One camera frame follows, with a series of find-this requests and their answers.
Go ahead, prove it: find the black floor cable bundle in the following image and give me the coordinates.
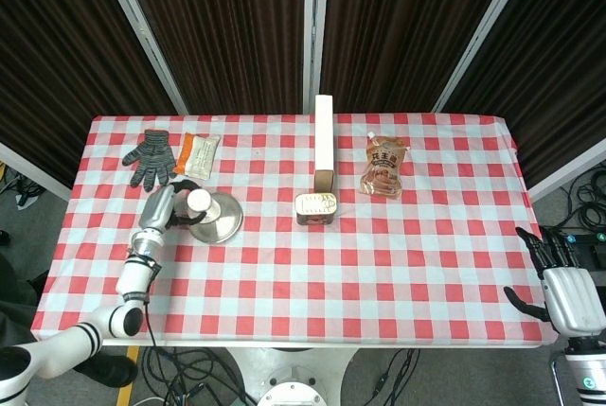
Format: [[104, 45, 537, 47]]
[[560, 164, 606, 237], [136, 346, 259, 406], [367, 347, 423, 400], [0, 164, 47, 211]]

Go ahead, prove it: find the black luncheon meat can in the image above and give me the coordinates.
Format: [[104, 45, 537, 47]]
[[294, 192, 338, 227]]

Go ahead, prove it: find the black shoe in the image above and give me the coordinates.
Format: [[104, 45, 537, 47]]
[[73, 352, 139, 389]]

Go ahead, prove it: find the grey striped knit glove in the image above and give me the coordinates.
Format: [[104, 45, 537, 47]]
[[121, 129, 179, 191]]

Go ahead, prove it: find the white cardboard box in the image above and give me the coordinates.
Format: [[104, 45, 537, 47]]
[[313, 95, 336, 195]]

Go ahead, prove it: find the white paper cup blue logo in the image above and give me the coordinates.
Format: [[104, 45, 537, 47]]
[[186, 188, 223, 226]]

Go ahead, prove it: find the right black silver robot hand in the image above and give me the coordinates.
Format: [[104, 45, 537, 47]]
[[503, 226, 606, 338]]

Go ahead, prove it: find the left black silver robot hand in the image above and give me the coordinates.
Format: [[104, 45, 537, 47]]
[[138, 179, 212, 234]]

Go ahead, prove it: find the dark brown partition panel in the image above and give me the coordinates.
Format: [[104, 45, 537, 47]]
[[321, 0, 518, 115], [116, 0, 307, 116], [0, 0, 179, 189], [442, 0, 606, 189]]

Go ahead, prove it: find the orange white snack packet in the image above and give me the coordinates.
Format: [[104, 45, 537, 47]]
[[172, 132, 222, 182]]

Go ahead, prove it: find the steel pot lid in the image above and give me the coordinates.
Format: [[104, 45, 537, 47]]
[[190, 191, 244, 245]]

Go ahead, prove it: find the white partition base rail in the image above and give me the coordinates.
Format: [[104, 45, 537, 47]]
[[526, 137, 606, 203], [0, 140, 73, 203]]

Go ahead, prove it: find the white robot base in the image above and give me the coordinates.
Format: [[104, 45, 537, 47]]
[[222, 346, 364, 406]]

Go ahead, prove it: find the white partition post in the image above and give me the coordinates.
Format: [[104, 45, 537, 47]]
[[302, 0, 331, 115], [432, 0, 539, 115], [93, 0, 203, 116]]

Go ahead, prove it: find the brown peanut sauce pouch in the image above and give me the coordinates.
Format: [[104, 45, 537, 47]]
[[359, 131, 411, 201]]

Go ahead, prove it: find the red white checkered tablecloth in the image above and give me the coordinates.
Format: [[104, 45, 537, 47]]
[[30, 114, 560, 348]]

